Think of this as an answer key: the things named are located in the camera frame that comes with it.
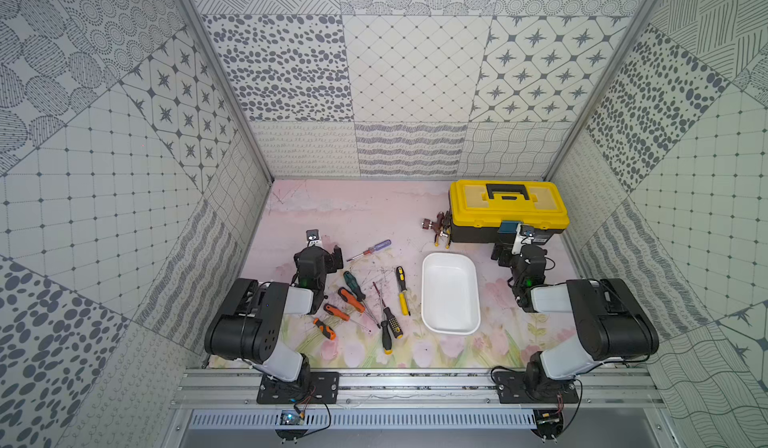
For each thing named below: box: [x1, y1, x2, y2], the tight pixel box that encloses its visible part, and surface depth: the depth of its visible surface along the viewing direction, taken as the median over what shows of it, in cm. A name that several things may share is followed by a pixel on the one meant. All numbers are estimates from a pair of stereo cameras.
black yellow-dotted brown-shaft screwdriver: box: [372, 281, 403, 339], surface depth 84 cm
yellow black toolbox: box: [449, 180, 570, 244], surface depth 94 cm
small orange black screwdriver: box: [312, 318, 337, 341], surface depth 83 cm
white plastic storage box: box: [421, 252, 481, 335], surface depth 90 cm
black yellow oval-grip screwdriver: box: [396, 266, 411, 316], surface depth 92 cm
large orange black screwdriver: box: [338, 287, 381, 327], surface depth 90 cm
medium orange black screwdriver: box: [323, 303, 369, 331], surface depth 87 cm
